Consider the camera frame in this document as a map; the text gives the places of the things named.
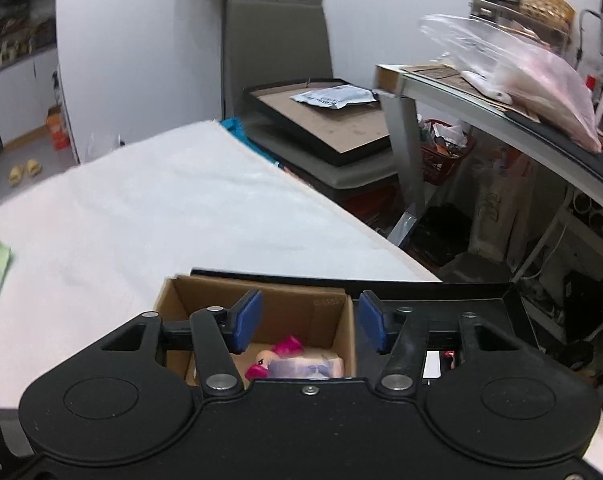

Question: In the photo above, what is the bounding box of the black curved desk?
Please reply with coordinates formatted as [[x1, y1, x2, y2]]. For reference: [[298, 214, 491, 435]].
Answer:
[[374, 62, 603, 221]]

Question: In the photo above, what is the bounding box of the wicker basket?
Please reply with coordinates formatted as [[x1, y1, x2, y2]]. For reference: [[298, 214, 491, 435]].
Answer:
[[519, 0, 576, 33]]

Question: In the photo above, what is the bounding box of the black bag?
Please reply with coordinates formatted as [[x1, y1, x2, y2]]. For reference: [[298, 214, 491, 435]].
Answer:
[[411, 205, 472, 266]]

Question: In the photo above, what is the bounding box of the orange box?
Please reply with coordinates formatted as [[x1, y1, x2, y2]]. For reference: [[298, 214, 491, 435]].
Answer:
[[46, 106, 71, 151]]

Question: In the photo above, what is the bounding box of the red basket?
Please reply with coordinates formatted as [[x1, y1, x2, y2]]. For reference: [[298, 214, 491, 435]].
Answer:
[[420, 119, 477, 186]]

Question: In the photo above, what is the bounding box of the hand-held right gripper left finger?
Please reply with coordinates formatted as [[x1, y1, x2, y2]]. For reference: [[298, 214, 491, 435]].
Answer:
[[99, 289, 263, 398]]

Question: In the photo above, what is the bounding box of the blue cloth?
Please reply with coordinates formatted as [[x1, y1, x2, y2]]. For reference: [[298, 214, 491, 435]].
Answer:
[[220, 117, 255, 148]]

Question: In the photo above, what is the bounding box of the pink-haired doll figure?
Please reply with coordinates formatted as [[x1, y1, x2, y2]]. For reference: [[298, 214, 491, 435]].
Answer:
[[244, 336, 305, 381]]

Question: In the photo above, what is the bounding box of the beige tote bag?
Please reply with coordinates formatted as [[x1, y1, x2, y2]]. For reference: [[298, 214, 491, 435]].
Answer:
[[469, 155, 532, 261]]

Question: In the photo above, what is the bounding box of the cardboard box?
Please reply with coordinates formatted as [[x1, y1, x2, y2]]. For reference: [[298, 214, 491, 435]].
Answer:
[[154, 275, 357, 386]]

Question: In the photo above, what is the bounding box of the white cabinet shelf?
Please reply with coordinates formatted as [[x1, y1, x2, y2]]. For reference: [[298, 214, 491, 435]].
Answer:
[[0, 0, 57, 78]]

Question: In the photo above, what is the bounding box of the black shallow tray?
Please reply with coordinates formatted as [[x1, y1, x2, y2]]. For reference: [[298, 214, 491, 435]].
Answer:
[[190, 268, 539, 376]]

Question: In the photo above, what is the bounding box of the white mailer bag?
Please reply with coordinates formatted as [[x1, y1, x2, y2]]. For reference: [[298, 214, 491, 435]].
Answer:
[[289, 85, 379, 110]]

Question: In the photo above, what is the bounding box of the clear plastic bag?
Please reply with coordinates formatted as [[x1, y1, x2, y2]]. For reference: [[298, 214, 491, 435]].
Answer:
[[419, 12, 602, 153]]

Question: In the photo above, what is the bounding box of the black picture frame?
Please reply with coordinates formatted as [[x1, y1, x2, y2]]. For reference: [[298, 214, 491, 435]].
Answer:
[[242, 77, 393, 167]]

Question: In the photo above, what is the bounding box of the grey chair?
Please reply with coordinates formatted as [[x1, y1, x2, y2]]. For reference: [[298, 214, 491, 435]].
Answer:
[[223, 0, 399, 201]]

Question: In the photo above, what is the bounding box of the purple cube toy figure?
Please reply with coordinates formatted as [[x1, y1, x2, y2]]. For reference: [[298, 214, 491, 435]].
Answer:
[[266, 350, 345, 380]]

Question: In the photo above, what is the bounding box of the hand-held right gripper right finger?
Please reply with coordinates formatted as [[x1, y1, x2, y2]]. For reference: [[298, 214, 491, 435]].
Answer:
[[359, 290, 525, 397]]

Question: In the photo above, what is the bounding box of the clear drawer organizer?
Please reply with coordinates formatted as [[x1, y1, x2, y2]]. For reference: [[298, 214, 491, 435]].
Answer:
[[470, 0, 572, 53]]

